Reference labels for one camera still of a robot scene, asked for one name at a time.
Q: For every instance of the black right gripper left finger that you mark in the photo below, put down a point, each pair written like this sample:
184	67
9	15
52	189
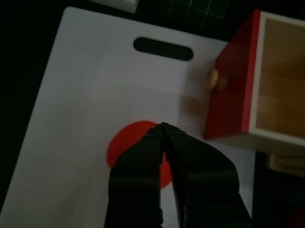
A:
136	178

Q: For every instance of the white flat object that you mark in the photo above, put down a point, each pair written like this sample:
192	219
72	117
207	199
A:
117	3

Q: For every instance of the flat red dough disc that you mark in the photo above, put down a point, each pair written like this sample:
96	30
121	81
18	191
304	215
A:
124	142

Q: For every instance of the red wooden drawer with knob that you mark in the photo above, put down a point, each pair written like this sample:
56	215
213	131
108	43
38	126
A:
232	89

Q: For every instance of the light cutting board with slot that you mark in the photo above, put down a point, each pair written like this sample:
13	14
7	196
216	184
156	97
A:
100	89

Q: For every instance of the dark green grid mat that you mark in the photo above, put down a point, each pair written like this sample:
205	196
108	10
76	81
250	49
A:
195	9

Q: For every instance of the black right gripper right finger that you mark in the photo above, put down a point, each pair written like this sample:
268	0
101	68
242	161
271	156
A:
207	184

